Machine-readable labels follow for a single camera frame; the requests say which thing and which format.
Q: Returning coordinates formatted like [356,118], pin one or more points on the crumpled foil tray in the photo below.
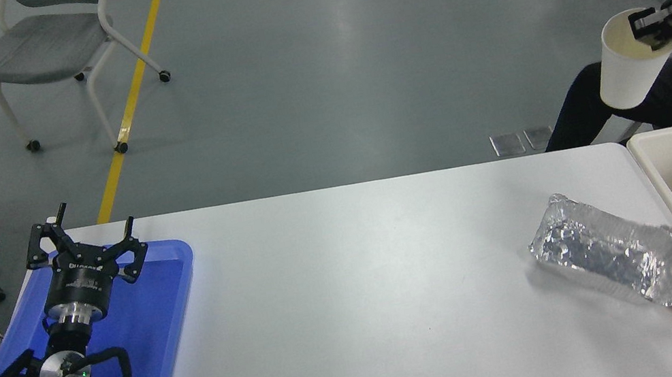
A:
[603,252]

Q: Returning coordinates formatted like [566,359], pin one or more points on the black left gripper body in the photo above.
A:
[79,282]

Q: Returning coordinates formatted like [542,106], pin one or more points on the metal floor plate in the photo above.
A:
[538,137]
[507,144]

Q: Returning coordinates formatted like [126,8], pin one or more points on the grey wheeled chair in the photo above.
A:
[41,47]

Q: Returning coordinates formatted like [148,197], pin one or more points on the white paper cup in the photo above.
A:
[628,81]

